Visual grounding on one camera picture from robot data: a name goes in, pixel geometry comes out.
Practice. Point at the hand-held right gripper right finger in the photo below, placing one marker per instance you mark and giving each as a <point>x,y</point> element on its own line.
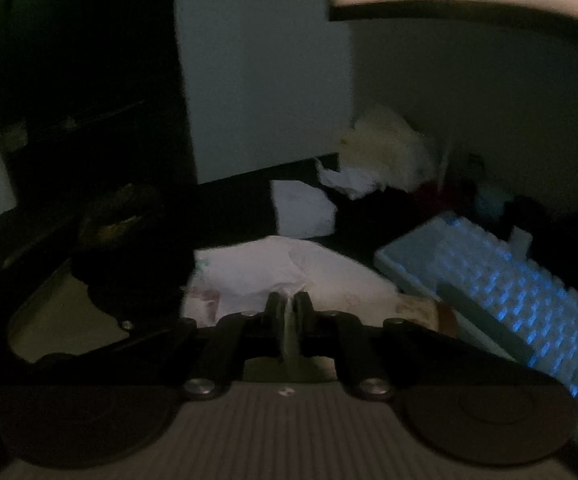
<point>303,312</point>

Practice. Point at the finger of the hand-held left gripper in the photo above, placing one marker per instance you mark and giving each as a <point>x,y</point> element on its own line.
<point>134,285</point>

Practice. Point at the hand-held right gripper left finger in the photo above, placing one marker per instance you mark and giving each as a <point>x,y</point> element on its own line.
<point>272,312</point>

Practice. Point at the white printed paper napkin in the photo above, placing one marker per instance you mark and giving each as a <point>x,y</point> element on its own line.
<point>269,265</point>

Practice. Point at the dark bowl with yellowish contents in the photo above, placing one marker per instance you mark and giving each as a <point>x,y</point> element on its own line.
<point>114,230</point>

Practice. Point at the flat white paper sheet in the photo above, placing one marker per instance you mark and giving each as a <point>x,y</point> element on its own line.
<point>301,210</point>

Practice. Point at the crumpled white tissue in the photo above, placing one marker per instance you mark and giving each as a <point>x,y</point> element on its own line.
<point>351,180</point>

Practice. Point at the fluffy cream plush toy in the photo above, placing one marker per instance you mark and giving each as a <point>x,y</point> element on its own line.
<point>389,145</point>

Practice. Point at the white backlit keyboard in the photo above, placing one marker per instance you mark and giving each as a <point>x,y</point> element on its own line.
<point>499,290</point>

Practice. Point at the small blue object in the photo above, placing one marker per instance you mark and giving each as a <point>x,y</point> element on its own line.
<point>490,201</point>

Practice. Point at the small white card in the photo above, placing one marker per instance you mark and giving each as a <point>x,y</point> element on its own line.
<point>522,241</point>

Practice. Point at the large dark cabinet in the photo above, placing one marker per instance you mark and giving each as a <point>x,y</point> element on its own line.
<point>84,60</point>

